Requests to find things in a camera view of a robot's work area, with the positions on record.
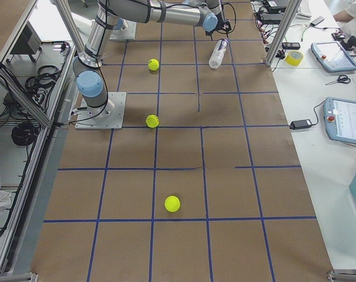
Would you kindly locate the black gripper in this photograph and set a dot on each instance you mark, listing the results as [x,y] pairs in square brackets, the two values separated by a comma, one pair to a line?
[210,33]

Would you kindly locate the white blue tennis ball can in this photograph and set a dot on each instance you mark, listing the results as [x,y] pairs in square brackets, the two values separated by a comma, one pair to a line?
[218,53]

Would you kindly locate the centre tennis ball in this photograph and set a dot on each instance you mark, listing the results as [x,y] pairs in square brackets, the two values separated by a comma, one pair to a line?
[153,64]

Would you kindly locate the tennis ball near base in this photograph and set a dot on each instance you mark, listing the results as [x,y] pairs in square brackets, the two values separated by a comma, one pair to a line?
[152,121]

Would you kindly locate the front Roland Garros tennis ball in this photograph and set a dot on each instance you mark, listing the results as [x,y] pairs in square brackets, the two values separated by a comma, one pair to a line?
[172,204]

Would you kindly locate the yellow tape roll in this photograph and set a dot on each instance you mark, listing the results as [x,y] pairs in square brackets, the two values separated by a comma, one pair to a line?
[294,58]

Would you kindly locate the far teach pendant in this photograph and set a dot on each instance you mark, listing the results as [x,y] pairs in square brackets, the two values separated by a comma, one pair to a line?
[333,57]

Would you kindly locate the teach pendant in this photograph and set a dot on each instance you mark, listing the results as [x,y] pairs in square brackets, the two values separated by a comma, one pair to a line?
[333,57]
[340,119]

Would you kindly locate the black power adapter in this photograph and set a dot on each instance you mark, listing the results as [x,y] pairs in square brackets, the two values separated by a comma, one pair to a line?
[300,124]

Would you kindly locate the black scissors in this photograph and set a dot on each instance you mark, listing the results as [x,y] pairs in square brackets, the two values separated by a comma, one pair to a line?
[344,79]

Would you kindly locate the near teach pendant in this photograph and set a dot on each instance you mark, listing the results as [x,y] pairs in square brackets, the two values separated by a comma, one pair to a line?
[340,119]

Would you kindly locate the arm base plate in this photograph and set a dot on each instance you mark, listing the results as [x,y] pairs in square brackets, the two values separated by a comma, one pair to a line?
[110,118]
[124,30]

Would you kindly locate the aluminium frame post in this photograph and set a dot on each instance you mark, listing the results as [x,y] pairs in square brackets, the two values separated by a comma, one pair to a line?
[284,25]

